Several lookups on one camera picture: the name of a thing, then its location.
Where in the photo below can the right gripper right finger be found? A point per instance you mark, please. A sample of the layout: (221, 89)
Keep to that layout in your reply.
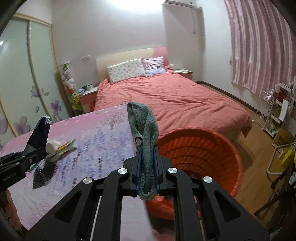
(203, 210)

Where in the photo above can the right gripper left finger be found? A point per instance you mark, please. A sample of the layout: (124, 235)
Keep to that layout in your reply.
(92, 209)

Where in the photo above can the black patterned sock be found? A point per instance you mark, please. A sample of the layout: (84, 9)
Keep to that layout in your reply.
(43, 173)

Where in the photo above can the orange plastic laundry basket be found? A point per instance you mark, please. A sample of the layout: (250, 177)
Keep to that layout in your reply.
(200, 152)

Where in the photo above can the grey green sock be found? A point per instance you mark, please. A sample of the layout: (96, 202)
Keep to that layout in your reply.
(145, 133)

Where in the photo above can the snack wrapper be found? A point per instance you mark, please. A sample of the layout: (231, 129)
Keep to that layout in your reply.
(69, 146)

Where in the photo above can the person left hand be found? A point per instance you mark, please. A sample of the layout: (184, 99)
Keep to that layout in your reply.
(10, 210)

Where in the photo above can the floral sliding wardrobe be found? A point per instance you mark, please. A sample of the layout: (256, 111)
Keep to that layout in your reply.
(30, 82)

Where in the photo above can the hanging plush toys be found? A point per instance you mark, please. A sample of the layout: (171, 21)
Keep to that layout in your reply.
(70, 88)

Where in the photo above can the pink white nightstand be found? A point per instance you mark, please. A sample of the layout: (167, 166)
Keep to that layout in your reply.
(86, 98)

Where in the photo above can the small red bin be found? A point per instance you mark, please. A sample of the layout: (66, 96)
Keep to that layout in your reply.
(92, 106)

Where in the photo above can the coral red duvet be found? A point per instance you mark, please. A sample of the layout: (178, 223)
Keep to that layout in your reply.
(176, 103)

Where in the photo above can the white mug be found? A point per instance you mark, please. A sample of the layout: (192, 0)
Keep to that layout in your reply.
(89, 87)

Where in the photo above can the right bedside table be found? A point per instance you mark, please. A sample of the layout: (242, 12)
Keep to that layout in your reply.
(185, 73)

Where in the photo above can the floral white pillow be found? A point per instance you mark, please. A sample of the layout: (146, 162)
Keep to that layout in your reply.
(125, 70)

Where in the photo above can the pink striped pillow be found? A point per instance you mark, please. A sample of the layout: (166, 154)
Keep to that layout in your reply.
(153, 66)

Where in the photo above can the pink striped curtain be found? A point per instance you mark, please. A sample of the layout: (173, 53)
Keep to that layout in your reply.
(263, 46)

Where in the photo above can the white air conditioner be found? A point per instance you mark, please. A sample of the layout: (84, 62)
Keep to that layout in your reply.
(184, 3)

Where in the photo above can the white wire rack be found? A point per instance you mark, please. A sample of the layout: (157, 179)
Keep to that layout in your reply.
(267, 115)

